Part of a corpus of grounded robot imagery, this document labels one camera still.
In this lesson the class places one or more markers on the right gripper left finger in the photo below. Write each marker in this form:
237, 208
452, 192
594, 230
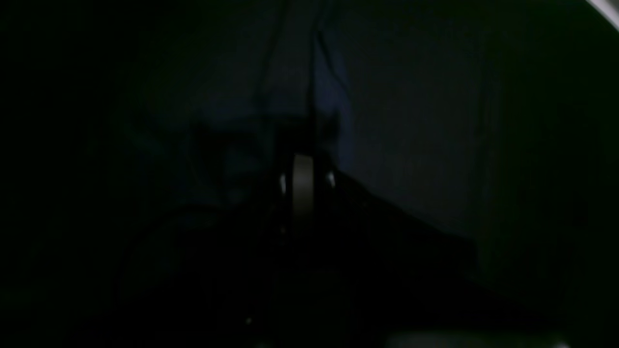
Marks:
297, 188

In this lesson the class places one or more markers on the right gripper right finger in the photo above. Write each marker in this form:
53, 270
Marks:
353, 218

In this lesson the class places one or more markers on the dark navy t-shirt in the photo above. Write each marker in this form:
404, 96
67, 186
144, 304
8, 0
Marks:
220, 91

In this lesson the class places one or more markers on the black table cover cloth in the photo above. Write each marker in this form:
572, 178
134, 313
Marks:
495, 121

